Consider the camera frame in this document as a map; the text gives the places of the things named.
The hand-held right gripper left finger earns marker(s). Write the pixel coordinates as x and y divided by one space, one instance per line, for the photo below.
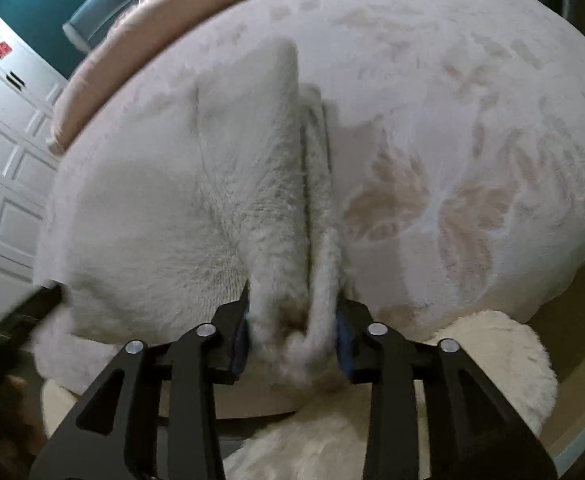
241 342

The pink quilt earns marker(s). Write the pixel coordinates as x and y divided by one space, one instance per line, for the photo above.
122 55

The white knit sweater black hearts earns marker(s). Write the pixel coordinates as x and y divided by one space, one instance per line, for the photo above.
172 210

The white fluffy rug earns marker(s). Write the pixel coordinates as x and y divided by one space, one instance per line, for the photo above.
497 360

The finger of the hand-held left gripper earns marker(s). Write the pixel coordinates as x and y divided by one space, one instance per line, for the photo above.
27 307

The cream floral plush blanket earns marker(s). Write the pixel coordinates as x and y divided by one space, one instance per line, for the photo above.
447 110

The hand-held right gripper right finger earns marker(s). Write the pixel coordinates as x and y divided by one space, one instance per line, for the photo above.
343 342

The white panelled wardrobe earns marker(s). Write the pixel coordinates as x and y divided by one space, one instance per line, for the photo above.
2 185

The red square sticker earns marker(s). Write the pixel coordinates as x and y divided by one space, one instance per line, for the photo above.
2 50

